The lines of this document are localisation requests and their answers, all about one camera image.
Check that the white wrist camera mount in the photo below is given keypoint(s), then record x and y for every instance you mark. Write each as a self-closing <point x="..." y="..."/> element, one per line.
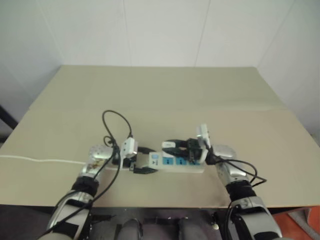
<point x="203" y="132"/>
<point x="129" y="147"/>

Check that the black frame under table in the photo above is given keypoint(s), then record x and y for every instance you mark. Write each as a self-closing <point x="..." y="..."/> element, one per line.
<point x="160" y="212"/>

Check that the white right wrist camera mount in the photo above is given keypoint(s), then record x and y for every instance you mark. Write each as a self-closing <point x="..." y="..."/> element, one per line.
<point x="203" y="132"/>

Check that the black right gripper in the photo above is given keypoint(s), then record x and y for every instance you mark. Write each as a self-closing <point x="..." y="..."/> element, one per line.
<point x="193" y="151"/>

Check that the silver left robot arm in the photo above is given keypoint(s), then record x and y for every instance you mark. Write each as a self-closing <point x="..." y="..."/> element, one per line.
<point x="100" y="151"/>

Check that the orange object on floor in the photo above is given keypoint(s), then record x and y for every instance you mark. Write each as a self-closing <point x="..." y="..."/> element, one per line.
<point x="300" y="221"/>

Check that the white power strip blue sockets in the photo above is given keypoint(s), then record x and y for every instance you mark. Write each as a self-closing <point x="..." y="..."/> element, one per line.
<point x="180" y="170"/>

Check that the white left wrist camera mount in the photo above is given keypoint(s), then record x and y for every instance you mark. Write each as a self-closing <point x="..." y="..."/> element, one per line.
<point x="129" y="147"/>

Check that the white charger plug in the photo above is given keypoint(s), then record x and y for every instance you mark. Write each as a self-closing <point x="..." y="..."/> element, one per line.
<point x="167" y="144"/>

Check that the dark slanted bar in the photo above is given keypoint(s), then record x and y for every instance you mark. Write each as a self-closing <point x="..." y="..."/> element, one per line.
<point x="5" y="117"/>

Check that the small white round disc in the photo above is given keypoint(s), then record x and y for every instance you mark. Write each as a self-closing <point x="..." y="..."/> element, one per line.
<point x="215" y="227"/>

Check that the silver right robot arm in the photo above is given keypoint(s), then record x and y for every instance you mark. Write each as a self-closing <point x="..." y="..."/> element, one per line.
<point x="225" y="151"/>

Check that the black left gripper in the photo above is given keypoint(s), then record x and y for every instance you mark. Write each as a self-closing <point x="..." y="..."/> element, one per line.
<point x="130" y="163"/>

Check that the dark rounded shape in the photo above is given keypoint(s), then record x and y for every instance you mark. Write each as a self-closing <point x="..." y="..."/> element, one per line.
<point x="131" y="230"/>

